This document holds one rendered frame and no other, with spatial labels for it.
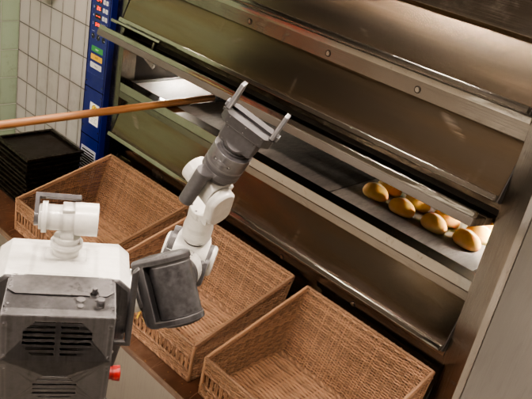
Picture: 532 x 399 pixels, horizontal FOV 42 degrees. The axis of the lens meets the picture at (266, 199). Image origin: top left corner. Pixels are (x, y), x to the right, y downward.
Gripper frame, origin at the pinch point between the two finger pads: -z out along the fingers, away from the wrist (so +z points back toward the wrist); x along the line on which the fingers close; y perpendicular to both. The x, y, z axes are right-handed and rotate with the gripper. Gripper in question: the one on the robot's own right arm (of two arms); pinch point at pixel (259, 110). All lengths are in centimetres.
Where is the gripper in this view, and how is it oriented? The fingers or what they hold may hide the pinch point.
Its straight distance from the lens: 142.3
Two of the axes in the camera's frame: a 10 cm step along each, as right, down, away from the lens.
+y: 3.6, -4.6, 8.1
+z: -4.8, 6.5, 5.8
